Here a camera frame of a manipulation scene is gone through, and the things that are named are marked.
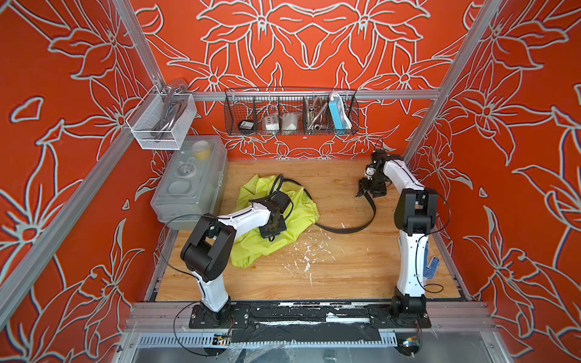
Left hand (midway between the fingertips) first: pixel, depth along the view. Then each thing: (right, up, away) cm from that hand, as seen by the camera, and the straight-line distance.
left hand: (278, 229), depth 92 cm
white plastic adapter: (+5, +46, +2) cm, 46 cm away
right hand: (+38, +16, +9) cm, 42 cm away
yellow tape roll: (-35, +35, +7) cm, 50 cm away
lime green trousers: (+10, +6, +1) cm, 12 cm away
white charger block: (-3, +45, 0) cm, 45 cm away
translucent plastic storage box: (-36, +21, -2) cm, 41 cm away
